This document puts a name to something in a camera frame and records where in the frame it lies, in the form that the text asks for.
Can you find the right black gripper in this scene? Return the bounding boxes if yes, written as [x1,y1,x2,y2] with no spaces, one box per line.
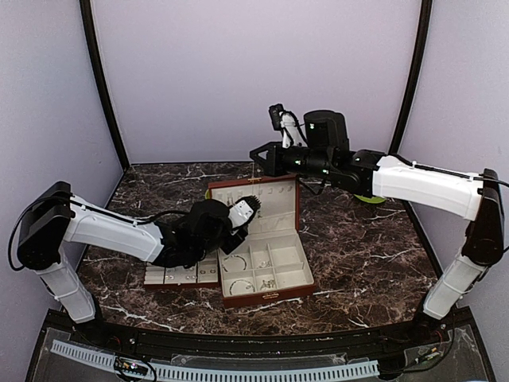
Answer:
[251,140,334,179]

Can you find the red jewelry tray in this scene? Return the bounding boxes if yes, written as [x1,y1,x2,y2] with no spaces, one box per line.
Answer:
[143,252,220,289]

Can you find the red jewelry box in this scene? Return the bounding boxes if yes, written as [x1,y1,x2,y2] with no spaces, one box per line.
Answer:
[208,175,316,308]

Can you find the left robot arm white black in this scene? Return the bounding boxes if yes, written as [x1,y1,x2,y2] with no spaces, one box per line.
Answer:
[7,181,262,347]

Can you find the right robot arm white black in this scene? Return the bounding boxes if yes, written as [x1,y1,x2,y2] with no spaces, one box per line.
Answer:
[250,103,506,345]

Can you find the silver bangle upper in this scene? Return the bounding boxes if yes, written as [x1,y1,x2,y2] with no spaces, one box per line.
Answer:
[222,255,247,272]

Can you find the silver bangle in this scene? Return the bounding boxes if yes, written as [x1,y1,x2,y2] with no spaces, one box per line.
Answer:
[228,279,255,296]
[222,255,247,272]

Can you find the silver bangle lower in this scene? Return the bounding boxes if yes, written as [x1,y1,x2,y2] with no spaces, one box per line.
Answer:
[228,279,255,296]

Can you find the green plate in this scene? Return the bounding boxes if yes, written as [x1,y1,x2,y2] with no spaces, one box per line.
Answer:
[355,194,386,205]

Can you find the small circuit board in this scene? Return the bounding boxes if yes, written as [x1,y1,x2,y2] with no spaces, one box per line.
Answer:
[114,357,149,376]

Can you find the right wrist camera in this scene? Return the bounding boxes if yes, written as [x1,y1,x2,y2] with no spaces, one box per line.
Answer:
[269,103,307,149]

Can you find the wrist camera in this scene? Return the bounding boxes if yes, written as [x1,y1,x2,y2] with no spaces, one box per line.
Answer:
[269,103,307,149]
[228,195,262,230]

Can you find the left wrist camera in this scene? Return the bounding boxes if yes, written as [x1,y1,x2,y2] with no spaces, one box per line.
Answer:
[228,195,262,230]

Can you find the white slotted cable duct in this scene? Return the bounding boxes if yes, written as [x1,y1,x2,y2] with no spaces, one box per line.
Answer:
[50,340,379,381]

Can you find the right black frame post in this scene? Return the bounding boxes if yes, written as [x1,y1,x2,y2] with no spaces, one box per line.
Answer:
[387,0,433,154]

